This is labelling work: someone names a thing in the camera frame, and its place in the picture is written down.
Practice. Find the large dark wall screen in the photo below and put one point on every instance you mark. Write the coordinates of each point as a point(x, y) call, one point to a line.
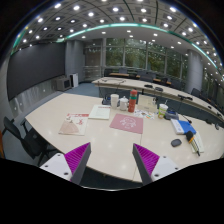
point(34, 65)

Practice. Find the red and white booklet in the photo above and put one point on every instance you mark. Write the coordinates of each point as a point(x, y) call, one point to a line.
point(74, 124)

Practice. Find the grey box device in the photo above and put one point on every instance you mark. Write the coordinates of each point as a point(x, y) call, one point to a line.
point(171, 115)

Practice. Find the black office chair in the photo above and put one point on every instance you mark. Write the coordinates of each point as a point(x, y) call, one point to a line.
point(32, 142)

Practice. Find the pink mouse pad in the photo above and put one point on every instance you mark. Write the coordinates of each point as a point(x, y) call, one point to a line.
point(127, 123)

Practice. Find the green and white paper cup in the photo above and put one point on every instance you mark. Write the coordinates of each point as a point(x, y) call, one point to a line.
point(162, 110)

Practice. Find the dark grey computer mouse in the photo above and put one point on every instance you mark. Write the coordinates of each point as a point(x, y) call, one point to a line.
point(176, 142)

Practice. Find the white paper sign stand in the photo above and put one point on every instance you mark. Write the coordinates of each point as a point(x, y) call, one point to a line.
point(146, 103)

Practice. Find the blue and white book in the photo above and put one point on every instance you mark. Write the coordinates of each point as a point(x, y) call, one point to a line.
point(182, 127)

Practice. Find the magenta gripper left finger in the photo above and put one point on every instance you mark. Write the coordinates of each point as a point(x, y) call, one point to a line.
point(69, 166)

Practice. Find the red and green thermos bottle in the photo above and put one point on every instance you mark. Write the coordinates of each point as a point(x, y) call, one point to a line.
point(132, 100)

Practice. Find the white book with red stripe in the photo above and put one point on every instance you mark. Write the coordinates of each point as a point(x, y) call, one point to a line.
point(100, 112)

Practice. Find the black and yellow tool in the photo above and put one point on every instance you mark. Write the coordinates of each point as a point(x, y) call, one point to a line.
point(191, 140)

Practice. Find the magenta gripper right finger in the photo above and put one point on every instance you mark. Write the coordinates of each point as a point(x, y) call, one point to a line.
point(151, 166)

